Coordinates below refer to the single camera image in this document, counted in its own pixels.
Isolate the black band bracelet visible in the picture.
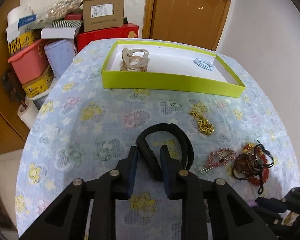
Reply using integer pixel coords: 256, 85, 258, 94
135, 122, 195, 183

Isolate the red bead bracelet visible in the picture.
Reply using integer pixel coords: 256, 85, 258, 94
242, 142, 271, 186

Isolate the pink rhinestone hair clip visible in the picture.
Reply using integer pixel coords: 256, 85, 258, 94
200, 148, 236, 173

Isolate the gold chain bracelet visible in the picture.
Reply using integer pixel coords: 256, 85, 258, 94
189, 101, 216, 136

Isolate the light blue spiral hair tie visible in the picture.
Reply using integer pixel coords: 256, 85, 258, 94
193, 57, 216, 72

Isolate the beige claw hair clip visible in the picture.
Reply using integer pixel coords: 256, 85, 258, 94
120, 48, 150, 72

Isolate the floral blue table cloth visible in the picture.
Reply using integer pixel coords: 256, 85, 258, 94
15, 40, 300, 235

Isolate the green white shallow box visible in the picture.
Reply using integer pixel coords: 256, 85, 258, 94
101, 39, 245, 98

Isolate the white roll on floor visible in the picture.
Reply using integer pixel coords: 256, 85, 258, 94
17, 100, 39, 129

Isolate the yellow box under bin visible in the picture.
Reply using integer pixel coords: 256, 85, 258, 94
22, 64, 55, 98

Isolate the brown wooden wardrobe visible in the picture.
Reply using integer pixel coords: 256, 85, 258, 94
0, 0, 30, 154

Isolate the lavender round container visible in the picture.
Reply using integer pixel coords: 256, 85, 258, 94
44, 39, 77, 80

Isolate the red gift box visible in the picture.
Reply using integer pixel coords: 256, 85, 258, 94
76, 23, 139, 52

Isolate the pink plastic bin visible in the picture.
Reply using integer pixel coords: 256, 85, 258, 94
8, 39, 49, 85

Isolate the white flat box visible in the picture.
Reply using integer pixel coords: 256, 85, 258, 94
40, 28, 79, 39

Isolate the brown wooden door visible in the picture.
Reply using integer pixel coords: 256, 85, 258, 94
142, 0, 231, 50

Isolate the green striped box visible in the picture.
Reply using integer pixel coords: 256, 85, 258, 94
30, 20, 83, 30

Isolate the brown cardboard box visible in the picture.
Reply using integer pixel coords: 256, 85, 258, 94
83, 0, 125, 33

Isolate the small red box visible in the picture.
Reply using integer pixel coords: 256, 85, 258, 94
64, 14, 83, 21

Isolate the yellow patterned box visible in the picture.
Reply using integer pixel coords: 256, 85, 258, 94
8, 30, 41, 56

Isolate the bag of nuts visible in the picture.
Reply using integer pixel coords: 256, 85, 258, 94
42, 0, 82, 21

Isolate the white blue carton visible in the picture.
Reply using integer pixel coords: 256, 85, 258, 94
6, 14, 37, 43

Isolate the white paper roll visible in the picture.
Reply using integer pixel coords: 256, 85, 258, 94
7, 6, 33, 26

